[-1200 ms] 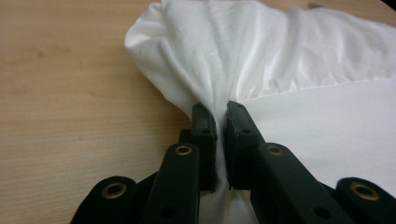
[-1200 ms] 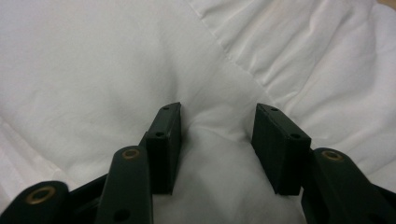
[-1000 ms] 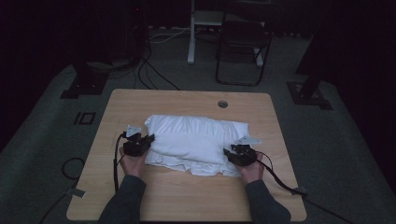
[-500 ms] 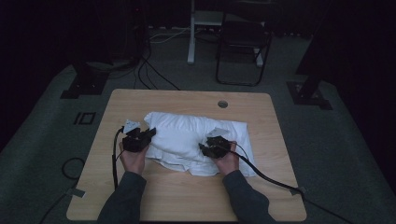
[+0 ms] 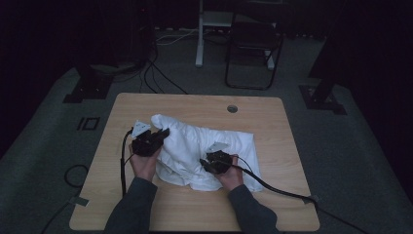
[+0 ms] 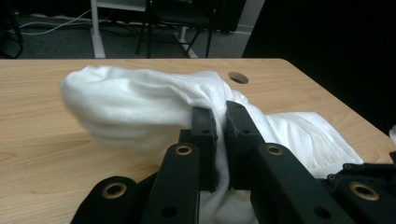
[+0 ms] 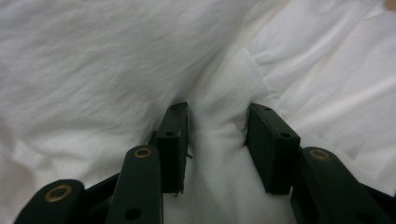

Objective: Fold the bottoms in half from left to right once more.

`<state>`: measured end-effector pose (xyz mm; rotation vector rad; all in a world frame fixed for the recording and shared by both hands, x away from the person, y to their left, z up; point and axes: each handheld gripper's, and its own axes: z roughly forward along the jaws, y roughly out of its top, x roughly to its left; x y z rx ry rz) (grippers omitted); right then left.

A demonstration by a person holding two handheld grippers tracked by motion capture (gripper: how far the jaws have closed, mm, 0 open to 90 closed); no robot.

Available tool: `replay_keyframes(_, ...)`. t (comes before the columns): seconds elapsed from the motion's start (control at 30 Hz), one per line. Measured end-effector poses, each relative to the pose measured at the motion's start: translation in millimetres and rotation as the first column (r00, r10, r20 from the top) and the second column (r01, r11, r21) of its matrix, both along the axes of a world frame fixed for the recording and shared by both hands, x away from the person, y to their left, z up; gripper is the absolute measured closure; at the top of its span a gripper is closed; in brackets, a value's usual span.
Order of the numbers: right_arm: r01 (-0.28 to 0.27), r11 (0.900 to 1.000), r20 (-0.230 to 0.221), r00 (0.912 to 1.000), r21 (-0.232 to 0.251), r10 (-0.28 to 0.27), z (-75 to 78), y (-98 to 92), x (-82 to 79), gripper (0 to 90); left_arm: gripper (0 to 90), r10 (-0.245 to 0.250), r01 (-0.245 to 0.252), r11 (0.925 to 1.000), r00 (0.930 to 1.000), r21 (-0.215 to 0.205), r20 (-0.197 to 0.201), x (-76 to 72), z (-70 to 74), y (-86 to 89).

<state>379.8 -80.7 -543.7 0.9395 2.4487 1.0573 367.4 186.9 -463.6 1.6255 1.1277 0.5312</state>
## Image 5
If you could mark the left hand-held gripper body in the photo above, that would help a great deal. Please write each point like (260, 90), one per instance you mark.
(144, 144)

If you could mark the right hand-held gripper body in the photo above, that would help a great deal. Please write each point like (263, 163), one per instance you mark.
(220, 161)

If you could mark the white tiered skirt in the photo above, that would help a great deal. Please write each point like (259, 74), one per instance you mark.
(191, 146)

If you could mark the person's right hand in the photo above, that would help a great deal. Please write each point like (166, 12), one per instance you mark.
(232, 180)

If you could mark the person's left hand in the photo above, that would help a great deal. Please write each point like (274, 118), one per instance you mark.
(144, 167)

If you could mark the black stand with base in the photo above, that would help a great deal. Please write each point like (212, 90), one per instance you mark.
(321, 97)
(89, 87)

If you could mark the grey tape strip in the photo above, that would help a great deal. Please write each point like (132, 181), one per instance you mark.
(310, 199)
(79, 201)

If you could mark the dark equipment tower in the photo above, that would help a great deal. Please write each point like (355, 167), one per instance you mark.
(141, 32)

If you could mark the black folding chair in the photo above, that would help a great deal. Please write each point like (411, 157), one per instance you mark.
(255, 39)

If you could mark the white desk frame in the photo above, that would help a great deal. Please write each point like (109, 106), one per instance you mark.
(199, 39)

